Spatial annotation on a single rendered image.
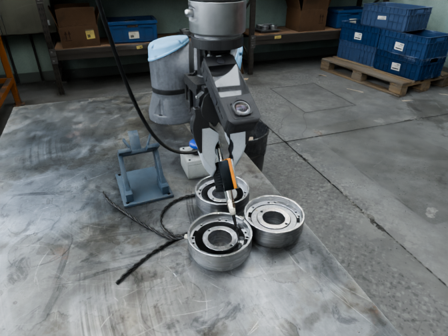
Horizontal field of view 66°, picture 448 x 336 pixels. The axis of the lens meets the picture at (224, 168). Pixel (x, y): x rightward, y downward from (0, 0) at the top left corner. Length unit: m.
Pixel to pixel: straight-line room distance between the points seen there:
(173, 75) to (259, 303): 0.68
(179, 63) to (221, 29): 0.54
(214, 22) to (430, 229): 1.85
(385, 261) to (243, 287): 1.36
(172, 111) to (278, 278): 0.63
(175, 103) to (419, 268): 1.36
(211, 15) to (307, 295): 0.40
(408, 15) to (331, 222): 2.74
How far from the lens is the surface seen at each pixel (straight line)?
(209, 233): 0.58
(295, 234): 0.60
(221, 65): 0.48
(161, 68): 1.01
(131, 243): 0.63
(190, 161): 0.75
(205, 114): 0.49
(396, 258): 1.89
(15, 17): 4.30
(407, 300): 1.72
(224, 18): 0.46
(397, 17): 4.28
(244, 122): 0.42
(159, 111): 1.05
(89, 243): 0.65
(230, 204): 0.55
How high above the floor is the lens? 1.22
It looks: 31 degrees down
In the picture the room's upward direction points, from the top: straight up
